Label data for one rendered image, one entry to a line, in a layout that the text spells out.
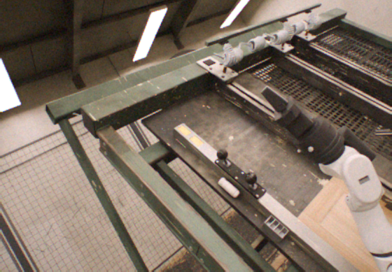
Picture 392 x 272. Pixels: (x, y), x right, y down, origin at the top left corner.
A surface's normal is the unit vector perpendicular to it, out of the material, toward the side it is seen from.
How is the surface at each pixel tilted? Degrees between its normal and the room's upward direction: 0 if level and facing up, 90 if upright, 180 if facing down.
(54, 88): 90
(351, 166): 95
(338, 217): 59
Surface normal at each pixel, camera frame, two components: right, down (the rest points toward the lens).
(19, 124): 0.38, -0.29
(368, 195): 0.04, 0.00
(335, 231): 0.13, -0.72
